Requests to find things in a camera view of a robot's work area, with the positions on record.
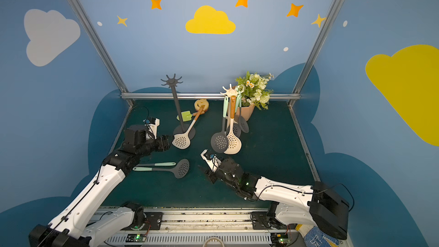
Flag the cream skimmer wooden handle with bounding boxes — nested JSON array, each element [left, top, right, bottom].
[[172, 105, 205, 149], [224, 96, 242, 155]]

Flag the dark grey utensil rack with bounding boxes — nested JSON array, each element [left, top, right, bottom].
[[161, 74, 189, 135]]

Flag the grey skimmer mint handle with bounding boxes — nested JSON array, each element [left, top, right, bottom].
[[238, 94, 249, 133], [210, 96, 229, 153], [133, 159, 190, 179]]

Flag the cream utensil rack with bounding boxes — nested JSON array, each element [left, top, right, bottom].
[[221, 85, 238, 129]]

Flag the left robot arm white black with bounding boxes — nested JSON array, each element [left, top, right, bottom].
[[29, 125, 174, 247]]

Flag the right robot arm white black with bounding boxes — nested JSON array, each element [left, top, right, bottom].
[[201, 150, 350, 240]]

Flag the grey skimmer far left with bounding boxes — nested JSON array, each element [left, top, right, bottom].
[[137, 162, 176, 167]]

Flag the yellow smiley sponge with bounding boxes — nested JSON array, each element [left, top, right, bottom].
[[194, 99, 209, 114]]

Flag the pink pot with flowers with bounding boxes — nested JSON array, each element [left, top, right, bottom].
[[235, 71, 274, 121]]

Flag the yellow blue work glove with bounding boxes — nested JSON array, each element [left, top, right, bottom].
[[295, 224, 340, 247]]

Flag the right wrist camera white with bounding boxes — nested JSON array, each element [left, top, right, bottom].
[[201, 149, 221, 173]]

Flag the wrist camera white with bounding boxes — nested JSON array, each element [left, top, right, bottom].
[[201, 149, 221, 173], [145, 117, 160, 139]]

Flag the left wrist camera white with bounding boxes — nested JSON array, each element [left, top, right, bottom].
[[145, 117, 160, 139]]

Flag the small green trowel wooden handle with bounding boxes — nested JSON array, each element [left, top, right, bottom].
[[177, 110, 193, 122]]

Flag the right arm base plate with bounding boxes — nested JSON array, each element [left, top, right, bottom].
[[250, 212, 286, 230]]

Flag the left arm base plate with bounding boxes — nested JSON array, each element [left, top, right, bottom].
[[130, 212, 163, 231]]

